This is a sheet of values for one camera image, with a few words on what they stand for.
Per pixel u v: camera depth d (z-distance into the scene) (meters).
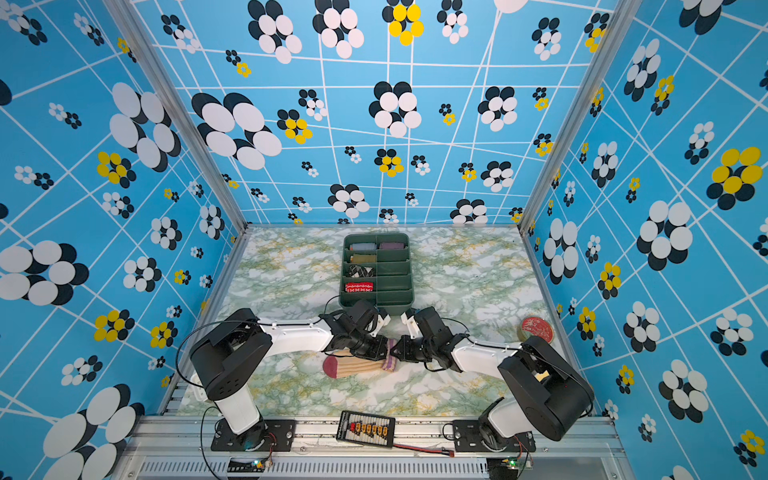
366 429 0.74
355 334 0.74
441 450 0.72
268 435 0.72
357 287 0.96
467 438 0.73
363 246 1.06
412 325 0.83
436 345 0.69
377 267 1.00
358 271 0.99
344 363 0.84
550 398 0.43
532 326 0.89
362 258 1.02
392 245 1.08
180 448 0.72
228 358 0.47
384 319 0.86
